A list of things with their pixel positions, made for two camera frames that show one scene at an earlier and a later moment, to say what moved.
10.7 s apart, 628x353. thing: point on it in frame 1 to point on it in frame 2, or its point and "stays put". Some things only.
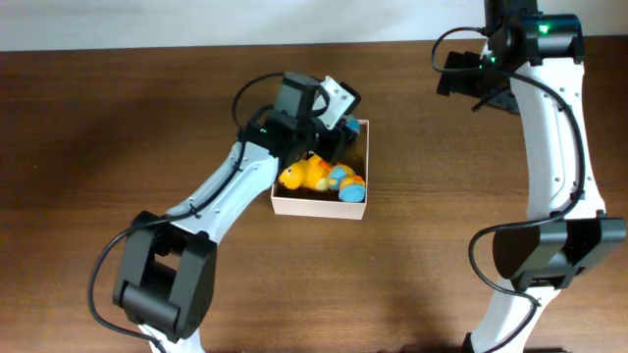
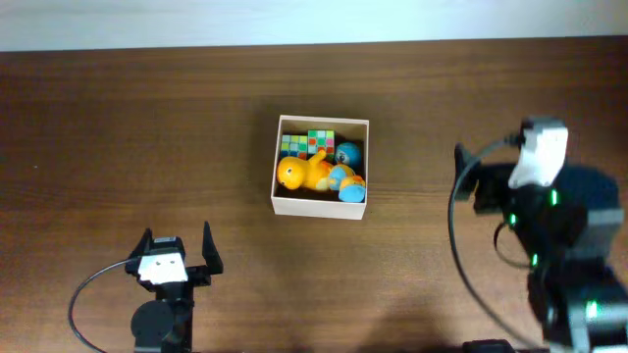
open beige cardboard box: x=321 y=204 stays put
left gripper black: x=330 y=151 to x=202 y=274
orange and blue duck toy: x=351 y=188 stays put
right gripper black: x=461 y=78 to x=489 y=191
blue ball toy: x=354 y=125 to x=348 y=153
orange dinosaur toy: x=310 y=173 stays put
